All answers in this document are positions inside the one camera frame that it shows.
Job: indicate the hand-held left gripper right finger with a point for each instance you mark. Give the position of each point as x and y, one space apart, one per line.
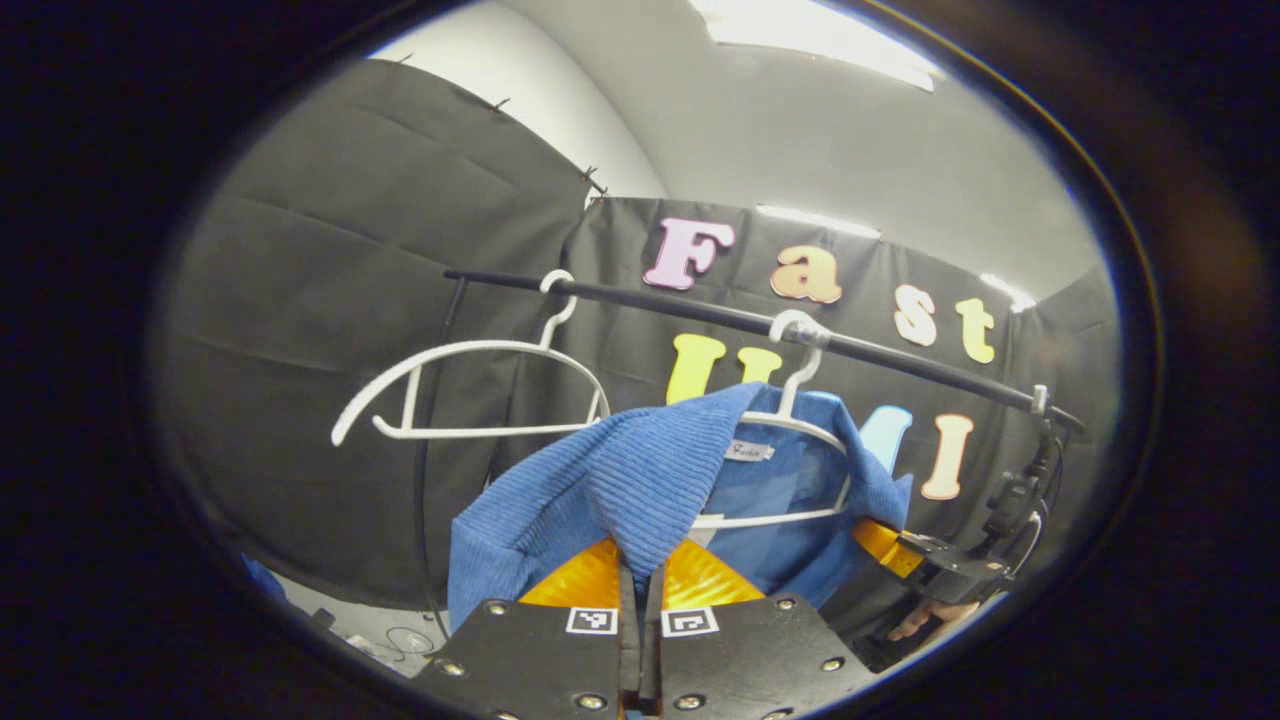
740 660

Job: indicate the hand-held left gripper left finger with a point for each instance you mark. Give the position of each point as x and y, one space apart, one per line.
540 665

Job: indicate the white empty plastic hanger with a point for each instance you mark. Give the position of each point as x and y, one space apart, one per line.
480 432

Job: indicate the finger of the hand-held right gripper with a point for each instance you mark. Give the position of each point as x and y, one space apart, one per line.
885 545

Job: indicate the black backdrop cloth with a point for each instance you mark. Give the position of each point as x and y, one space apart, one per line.
330 250

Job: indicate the flat black floor object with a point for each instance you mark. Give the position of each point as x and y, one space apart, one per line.
321 618

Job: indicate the white plastic hanger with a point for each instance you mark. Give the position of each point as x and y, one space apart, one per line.
802 375
480 432

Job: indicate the black metal clothes rack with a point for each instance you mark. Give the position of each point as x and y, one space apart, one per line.
700 312

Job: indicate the blue floor item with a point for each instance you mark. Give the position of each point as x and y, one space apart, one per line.
265 582

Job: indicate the ceiling light panel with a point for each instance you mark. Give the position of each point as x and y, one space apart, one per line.
820 40
1005 290

